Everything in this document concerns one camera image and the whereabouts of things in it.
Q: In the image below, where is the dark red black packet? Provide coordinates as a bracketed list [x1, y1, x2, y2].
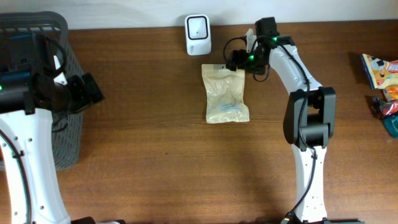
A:
[372, 97, 397, 119]

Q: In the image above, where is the teal mouthwash bottle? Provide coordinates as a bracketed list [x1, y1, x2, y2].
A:
[383, 115, 398, 139]

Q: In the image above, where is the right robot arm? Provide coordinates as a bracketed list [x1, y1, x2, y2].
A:
[225, 17, 336, 223]

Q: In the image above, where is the yellow snack bag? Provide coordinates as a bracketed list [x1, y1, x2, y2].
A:
[361, 54, 397, 90]

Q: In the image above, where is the white barcode scanner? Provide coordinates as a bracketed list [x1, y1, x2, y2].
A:
[185, 14, 211, 56]

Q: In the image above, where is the small orange packet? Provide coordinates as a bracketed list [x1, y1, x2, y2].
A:
[382, 85, 398, 101]

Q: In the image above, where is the grey plastic mesh basket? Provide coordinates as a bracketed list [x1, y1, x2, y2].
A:
[1, 11, 84, 170]

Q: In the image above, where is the beige kraft pouch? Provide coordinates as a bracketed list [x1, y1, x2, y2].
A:
[201, 64, 250, 124]

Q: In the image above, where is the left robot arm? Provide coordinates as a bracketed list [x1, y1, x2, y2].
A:
[1, 33, 104, 223]

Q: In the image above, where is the right black cable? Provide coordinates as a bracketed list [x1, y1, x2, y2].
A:
[222, 35, 318, 223]

